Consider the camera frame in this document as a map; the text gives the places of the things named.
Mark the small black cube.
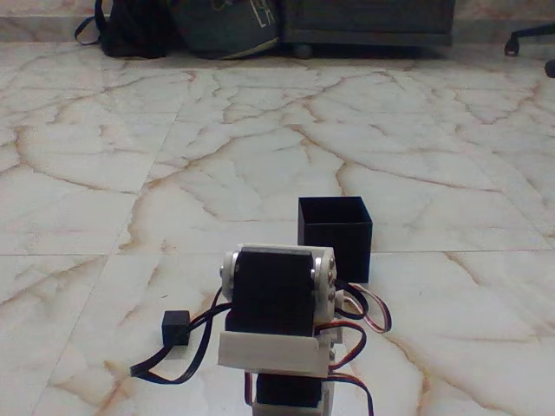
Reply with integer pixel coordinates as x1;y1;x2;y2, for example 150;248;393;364
160;309;192;347

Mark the black box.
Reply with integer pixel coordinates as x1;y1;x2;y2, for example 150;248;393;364
297;196;374;285

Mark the grey fabric bag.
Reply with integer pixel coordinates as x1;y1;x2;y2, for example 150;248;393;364
169;0;282;61

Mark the dark wooden cabinet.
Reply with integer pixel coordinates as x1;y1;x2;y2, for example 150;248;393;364
277;0;454;49

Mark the black servo cable loop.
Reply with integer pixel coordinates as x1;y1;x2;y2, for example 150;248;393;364
129;285;235;385

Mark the red white black cable loop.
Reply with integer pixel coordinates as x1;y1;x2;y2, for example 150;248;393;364
332;279;394;335

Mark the red black servo cable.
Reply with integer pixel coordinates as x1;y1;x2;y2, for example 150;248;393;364
245;322;375;416

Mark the black backpack with straps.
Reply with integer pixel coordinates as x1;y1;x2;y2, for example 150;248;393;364
74;0;175;59

